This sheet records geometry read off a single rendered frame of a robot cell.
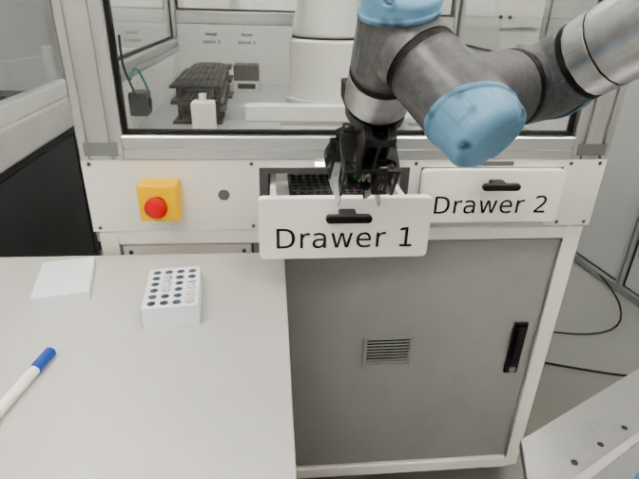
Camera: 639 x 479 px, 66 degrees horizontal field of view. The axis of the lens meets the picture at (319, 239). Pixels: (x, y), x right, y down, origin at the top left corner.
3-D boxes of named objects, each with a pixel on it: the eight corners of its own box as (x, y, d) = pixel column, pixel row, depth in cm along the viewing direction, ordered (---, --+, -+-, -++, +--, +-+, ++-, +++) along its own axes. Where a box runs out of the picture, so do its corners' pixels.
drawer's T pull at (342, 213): (372, 223, 79) (373, 216, 79) (325, 224, 79) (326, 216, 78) (368, 215, 83) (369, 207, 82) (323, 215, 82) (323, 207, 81)
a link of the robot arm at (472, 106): (573, 96, 43) (494, 20, 47) (487, 116, 38) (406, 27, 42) (520, 159, 49) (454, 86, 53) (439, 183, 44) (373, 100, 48)
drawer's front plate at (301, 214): (425, 256, 87) (434, 198, 82) (260, 259, 84) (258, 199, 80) (422, 251, 89) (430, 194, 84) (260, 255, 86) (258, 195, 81)
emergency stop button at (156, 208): (167, 220, 89) (164, 200, 87) (145, 220, 89) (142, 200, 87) (170, 214, 92) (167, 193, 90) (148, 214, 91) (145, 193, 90)
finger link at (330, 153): (319, 178, 71) (333, 138, 63) (318, 169, 72) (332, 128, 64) (350, 181, 72) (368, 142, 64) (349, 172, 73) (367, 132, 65)
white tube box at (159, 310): (200, 325, 77) (198, 304, 75) (143, 330, 75) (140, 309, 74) (202, 284, 88) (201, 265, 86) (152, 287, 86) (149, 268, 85)
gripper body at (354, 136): (336, 199, 65) (347, 137, 54) (331, 147, 69) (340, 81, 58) (394, 198, 65) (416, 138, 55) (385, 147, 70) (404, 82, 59)
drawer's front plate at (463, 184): (554, 220, 103) (568, 170, 98) (417, 222, 100) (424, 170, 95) (551, 218, 104) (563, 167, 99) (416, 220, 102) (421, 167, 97)
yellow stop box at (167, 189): (179, 223, 92) (175, 186, 89) (139, 223, 91) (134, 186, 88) (183, 212, 97) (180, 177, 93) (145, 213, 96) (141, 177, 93)
